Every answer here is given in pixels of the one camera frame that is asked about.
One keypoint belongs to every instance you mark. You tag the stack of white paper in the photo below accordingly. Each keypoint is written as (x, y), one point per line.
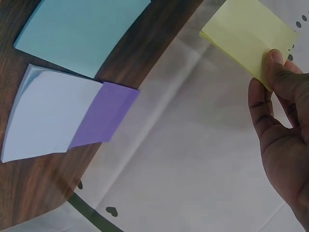
(46, 113)

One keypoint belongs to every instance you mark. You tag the stack of teal paper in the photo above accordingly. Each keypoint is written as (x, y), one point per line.
(79, 33)

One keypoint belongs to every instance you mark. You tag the person's right hand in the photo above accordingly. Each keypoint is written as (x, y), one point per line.
(287, 145)

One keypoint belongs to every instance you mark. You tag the folded purple paper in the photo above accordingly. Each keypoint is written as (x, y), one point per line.
(106, 113)

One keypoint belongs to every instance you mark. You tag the yellow paper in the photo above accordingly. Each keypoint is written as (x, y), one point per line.
(248, 36)

